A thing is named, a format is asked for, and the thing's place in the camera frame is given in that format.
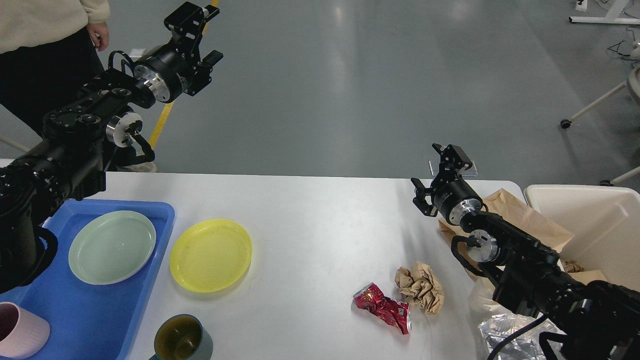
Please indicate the teal mug yellow inside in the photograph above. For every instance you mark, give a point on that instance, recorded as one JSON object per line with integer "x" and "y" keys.
{"x": 182, "y": 337}

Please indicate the beige plastic bin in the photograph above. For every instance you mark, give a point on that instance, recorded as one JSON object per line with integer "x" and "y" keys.
{"x": 605, "y": 222}

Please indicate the white desk base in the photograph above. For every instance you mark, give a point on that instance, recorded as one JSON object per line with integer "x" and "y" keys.
{"x": 616, "y": 14}

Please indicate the yellow plastic plate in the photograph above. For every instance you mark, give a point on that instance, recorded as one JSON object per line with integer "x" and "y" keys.
{"x": 211, "y": 255}

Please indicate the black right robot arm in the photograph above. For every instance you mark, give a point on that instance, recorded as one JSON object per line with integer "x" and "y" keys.
{"x": 596, "y": 321}

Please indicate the blue plastic tray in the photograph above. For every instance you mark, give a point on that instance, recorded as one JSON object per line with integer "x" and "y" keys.
{"x": 92, "y": 322}

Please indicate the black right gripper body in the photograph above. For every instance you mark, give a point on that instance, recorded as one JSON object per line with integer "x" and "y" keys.
{"x": 452, "y": 196}

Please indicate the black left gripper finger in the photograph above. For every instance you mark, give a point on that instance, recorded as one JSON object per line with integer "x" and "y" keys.
{"x": 190, "y": 20}
{"x": 211, "y": 59}

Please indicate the pink ribbed cup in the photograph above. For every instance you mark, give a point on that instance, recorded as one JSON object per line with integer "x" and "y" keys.
{"x": 22, "y": 333}

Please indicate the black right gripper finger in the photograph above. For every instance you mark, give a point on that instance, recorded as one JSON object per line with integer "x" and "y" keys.
{"x": 452, "y": 159}
{"x": 421, "y": 195}

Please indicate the white chair leg with caster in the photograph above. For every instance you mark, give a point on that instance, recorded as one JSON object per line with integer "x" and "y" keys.
{"x": 631, "y": 84}

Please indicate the pale green plate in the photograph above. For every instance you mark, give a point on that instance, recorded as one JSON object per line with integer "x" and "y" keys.
{"x": 112, "y": 248}

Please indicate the crushed red can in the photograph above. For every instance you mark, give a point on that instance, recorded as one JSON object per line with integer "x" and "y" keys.
{"x": 392, "y": 312}

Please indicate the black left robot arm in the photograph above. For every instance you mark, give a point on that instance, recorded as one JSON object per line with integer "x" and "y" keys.
{"x": 68, "y": 162}

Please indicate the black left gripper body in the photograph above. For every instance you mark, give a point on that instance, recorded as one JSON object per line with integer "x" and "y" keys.
{"x": 175, "y": 68}

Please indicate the person in cream sweater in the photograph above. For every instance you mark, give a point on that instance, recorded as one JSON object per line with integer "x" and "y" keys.
{"x": 49, "y": 50}

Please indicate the brown paper bag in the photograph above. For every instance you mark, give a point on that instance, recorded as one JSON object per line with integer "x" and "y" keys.
{"x": 549, "y": 233}

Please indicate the crumpled brown paper ball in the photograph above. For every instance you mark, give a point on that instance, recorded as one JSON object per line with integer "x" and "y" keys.
{"x": 419, "y": 286}

